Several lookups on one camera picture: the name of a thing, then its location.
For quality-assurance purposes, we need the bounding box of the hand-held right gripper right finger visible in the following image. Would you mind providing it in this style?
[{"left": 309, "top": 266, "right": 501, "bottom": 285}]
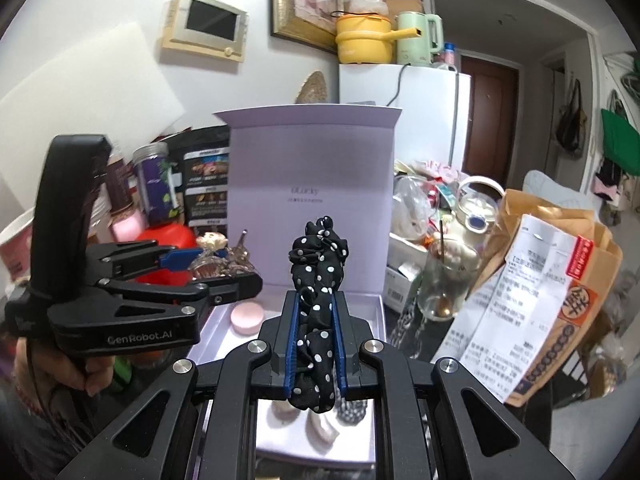
[{"left": 330, "top": 294, "right": 576, "bottom": 480}]

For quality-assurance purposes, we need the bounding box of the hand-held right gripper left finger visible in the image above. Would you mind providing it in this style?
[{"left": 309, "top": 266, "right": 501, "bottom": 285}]
[{"left": 57, "top": 290, "right": 301, "bottom": 480}]

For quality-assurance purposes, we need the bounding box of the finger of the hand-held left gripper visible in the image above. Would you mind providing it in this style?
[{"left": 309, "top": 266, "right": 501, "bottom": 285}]
[
  {"left": 100, "top": 272, "right": 264, "bottom": 319},
  {"left": 87, "top": 240, "right": 202, "bottom": 281}
]

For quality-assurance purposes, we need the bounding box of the gold flower hair clip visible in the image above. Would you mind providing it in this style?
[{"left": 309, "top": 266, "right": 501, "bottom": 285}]
[{"left": 190, "top": 230, "right": 257, "bottom": 282}]

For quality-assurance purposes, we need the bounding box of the pink round compact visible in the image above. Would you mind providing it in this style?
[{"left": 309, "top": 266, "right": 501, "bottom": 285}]
[{"left": 230, "top": 302, "right": 264, "bottom": 335}]

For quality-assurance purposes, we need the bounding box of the black white checkered hair tie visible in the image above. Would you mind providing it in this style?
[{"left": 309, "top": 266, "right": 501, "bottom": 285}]
[{"left": 334, "top": 395, "right": 369, "bottom": 424}]

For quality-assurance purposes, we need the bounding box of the black polka dot scrunchie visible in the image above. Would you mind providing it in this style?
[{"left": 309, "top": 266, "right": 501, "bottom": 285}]
[{"left": 289, "top": 215, "right": 351, "bottom": 413}]

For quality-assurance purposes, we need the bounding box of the translucent wavy hair claw clip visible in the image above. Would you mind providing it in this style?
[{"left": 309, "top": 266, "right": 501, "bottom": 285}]
[{"left": 271, "top": 400, "right": 341, "bottom": 445}]

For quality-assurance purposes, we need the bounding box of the lavender gift box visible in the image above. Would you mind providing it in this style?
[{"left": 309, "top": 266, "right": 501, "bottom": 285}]
[{"left": 191, "top": 104, "right": 403, "bottom": 468}]

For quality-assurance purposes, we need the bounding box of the person's left forearm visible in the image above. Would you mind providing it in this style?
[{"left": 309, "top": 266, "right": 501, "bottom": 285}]
[{"left": 0, "top": 385, "right": 101, "bottom": 480}]

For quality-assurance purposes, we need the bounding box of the person's left hand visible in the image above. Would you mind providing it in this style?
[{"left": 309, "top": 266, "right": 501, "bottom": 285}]
[{"left": 15, "top": 340, "right": 117, "bottom": 397}]

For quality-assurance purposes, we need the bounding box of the red plastic jar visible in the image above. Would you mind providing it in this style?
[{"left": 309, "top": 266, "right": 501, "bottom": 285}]
[{"left": 131, "top": 224, "right": 198, "bottom": 286}]

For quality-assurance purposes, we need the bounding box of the white pink paper cup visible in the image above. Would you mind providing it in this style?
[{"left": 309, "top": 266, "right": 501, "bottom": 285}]
[{"left": 0, "top": 210, "right": 37, "bottom": 283}]

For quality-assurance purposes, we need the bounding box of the pink round container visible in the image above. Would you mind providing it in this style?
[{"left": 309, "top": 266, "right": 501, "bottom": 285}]
[{"left": 110, "top": 212, "right": 144, "bottom": 242}]

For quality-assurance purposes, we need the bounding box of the clear jar with brown label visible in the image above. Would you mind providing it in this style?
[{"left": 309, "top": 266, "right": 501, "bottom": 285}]
[{"left": 90, "top": 152, "right": 138, "bottom": 221}]

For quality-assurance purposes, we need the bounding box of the clear jar with purple label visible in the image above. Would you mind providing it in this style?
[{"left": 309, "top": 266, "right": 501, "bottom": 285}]
[{"left": 132, "top": 142, "right": 186, "bottom": 226}]

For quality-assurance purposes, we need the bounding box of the black printed food pouch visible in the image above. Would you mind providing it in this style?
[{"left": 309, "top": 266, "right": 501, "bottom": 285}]
[{"left": 167, "top": 127, "right": 232, "bottom": 228}]

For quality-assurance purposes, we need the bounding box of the small white carton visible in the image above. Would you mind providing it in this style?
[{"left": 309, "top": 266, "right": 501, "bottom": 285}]
[{"left": 385, "top": 234, "right": 431, "bottom": 311}]

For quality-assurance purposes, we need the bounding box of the clear glass cup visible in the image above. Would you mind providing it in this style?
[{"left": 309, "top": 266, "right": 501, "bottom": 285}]
[{"left": 417, "top": 237, "right": 483, "bottom": 322}]

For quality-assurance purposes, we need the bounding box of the white foam board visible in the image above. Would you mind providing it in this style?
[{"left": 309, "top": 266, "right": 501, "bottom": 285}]
[{"left": 0, "top": 22, "right": 187, "bottom": 196}]

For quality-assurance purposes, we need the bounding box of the clear plastic bag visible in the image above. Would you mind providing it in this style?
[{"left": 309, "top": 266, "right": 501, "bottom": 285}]
[{"left": 392, "top": 174, "right": 441, "bottom": 241}]

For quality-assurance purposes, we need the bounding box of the long white receipt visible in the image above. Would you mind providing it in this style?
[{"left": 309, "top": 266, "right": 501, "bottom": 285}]
[{"left": 440, "top": 215, "right": 586, "bottom": 403}]

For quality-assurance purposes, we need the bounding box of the cream water bottle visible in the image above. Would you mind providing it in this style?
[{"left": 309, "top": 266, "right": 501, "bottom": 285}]
[{"left": 447, "top": 176, "right": 507, "bottom": 266}]

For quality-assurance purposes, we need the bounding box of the woven straw hat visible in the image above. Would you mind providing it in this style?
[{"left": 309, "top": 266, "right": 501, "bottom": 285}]
[{"left": 295, "top": 71, "right": 328, "bottom": 105}]

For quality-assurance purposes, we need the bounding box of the brown paper bag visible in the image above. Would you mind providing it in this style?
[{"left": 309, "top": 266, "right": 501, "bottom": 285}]
[{"left": 470, "top": 189, "right": 623, "bottom": 408}]

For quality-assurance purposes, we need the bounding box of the white fridge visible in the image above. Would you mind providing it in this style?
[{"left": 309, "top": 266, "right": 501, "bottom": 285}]
[{"left": 339, "top": 62, "right": 472, "bottom": 181}]

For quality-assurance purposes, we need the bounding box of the brown wooden door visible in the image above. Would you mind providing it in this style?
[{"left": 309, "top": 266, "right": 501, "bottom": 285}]
[{"left": 459, "top": 54, "right": 520, "bottom": 181}]

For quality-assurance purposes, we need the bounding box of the yellow cooking pot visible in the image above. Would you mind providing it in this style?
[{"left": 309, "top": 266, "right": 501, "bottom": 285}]
[{"left": 335, "top": 12, "right": 421, "bottom": 65}]

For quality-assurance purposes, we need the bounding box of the gold framed picture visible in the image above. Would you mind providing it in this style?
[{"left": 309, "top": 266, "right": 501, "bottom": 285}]
[{"left": 270, "top": 0, "right": 343, "bottom": 55}]

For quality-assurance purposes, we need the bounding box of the light green electric kettle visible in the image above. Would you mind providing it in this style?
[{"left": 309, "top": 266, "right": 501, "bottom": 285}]
[{"left": 395, "top": 11, "right": 445, "bottom": 67}]

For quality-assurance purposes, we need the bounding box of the black hanging handbag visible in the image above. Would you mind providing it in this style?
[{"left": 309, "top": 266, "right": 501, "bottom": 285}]
[{"left": 556, "top": 79, "right": 587, "bottom": 158}]

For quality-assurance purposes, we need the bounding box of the green tote bag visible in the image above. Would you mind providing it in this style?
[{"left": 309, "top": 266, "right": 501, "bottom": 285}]
[{"left": 600, "top": 107, "right": 640, "bottom": 178}]

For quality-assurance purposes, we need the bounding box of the beige wall intercom panel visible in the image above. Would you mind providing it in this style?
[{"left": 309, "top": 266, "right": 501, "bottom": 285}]
[{"left": 160, "top": 0, "right": 249, "bottom": 63}]

